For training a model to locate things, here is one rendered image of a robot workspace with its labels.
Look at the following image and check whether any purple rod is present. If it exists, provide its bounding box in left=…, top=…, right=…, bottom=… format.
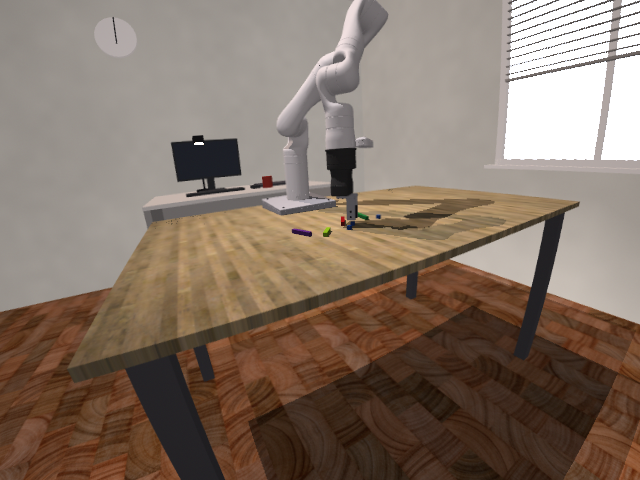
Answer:
left=292, top=228, right=312, bottom=237

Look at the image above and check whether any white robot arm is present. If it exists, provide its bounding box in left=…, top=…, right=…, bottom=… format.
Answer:
left=277, top=0, right=388, bottom=201

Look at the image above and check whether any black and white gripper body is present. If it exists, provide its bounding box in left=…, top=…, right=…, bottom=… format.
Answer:
left=325, top=127, right=373, bottom=196

